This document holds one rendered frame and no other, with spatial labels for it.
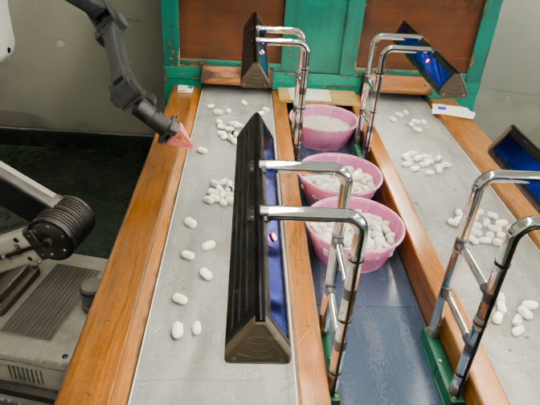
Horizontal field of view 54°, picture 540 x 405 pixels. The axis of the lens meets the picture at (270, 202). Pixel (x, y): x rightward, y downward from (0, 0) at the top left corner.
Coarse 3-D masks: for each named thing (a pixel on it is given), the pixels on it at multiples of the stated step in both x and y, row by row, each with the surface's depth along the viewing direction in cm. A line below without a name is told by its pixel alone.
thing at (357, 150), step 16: (384, 32) 176; (384, 48) 164; (400, 48) 163; (416, 48) 163; (432, 48) 164; (368, 64) 181; (384, 64) 166; (368, 80) 181; (368, 128) 177; (352, 144) 200; (368, 144) 179
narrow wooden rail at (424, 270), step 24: (360, 96) 226; (384, 168) 170; (384, 192) 163; (384, 216) 162; (408, 216) 146; (408, 240) 138; (408, 264) 137; (432, 264) 128; (432, 288) 120; (432, 312) 119; (456, 336) 108; (456, 360) 105; (480, 360) 103; (480, 384) 98
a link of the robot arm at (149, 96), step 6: (132, 78) 150; (132, 84) 149; (138, 84) 152; (138, 90) 150; (144, 90) 153; (138, 96) 151; (144, 96) 157; (150, 96) 159; (114, 102) 151; (132, 102) 151; (150, 102) 158; (156, 102) 163; (126, 108) 152
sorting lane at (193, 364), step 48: (240, 96) 223; (192, 192) 154; (192, 240) 134; (192, 288) 119; (144, 336) 106; (192, 336) 107; (144, 384) 96; (192, 384) 97; (240, 384) 97; (288, 384) 98
